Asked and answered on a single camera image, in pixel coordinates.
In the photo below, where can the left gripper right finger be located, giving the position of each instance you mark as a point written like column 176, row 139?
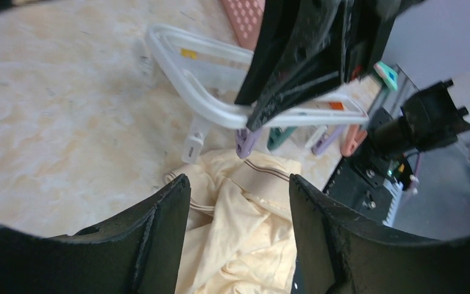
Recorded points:
column 341, row 251

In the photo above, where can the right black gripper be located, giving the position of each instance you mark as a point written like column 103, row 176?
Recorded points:
column 292, row 62

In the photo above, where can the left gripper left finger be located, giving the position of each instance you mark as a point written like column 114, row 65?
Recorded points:
column 136, row 251

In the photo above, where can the white clothespin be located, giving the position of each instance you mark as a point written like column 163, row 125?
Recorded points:
column 313, row 134
column 195, row 138

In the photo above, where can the teal clothespin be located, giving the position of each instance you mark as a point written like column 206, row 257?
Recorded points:
column 277, row 136

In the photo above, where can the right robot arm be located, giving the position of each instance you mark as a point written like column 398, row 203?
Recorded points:
column 430, row 118

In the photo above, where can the cream boxer underwear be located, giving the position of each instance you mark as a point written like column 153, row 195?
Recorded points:
column 239, row 236

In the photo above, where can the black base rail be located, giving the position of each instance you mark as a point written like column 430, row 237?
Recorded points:
column 378, row 200

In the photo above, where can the white clip hanger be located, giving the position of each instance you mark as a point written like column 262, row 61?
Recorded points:
column 192, row 78

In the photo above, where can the pink plastic basket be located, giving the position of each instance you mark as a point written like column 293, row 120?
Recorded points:
column 245, row 17

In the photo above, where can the purple clothespin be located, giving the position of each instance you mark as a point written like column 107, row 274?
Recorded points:
column 326, row 140
column 246, row 141

